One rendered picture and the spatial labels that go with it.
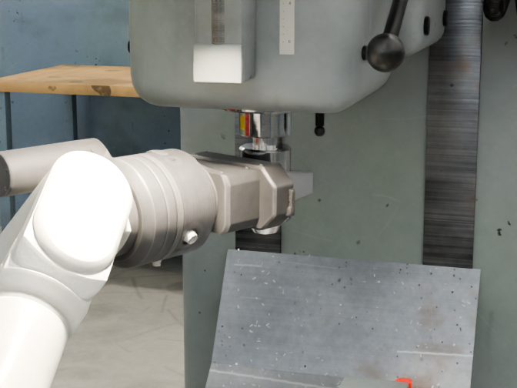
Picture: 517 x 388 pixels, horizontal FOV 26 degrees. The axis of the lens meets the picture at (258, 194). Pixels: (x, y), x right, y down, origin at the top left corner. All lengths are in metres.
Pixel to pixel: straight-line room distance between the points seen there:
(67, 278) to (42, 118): 5.12
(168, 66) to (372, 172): 0.50
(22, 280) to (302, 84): 0.28
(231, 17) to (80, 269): 0.23
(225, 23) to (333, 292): 0.59
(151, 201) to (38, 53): 5.00
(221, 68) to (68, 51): 4.91
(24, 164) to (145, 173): 0.09
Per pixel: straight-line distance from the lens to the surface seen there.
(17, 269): 0.77
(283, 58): 0.90
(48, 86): 4.92
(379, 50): 0.86
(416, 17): 1.07
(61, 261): 0.77
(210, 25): 0.87
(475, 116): 1.34
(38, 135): 5.91
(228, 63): 0.87
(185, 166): 0.90
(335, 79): 0.89
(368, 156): 1.37
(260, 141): 0.99
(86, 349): 4.22
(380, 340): 1.37
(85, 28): 5.72
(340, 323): 1.38
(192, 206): 0.89
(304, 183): 1.00
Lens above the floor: 1.44
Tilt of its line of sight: 12 degrees down
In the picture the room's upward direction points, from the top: straight up
